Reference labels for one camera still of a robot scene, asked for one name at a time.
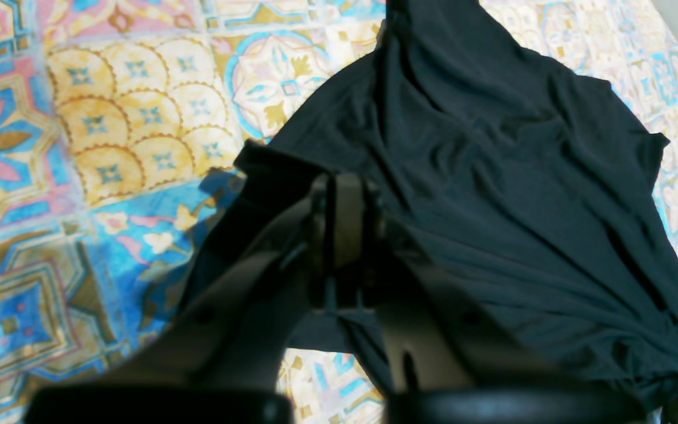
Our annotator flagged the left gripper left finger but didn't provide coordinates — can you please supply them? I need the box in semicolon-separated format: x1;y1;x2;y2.
25;176;336;423

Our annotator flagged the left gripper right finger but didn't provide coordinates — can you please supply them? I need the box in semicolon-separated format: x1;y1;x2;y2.
333;174;645;423

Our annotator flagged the black t-shirt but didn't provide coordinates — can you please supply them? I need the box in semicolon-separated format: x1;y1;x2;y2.
181;1;678;423

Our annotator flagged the patterned tablecloth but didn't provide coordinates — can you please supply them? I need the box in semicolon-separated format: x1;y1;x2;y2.
0;1;678;423

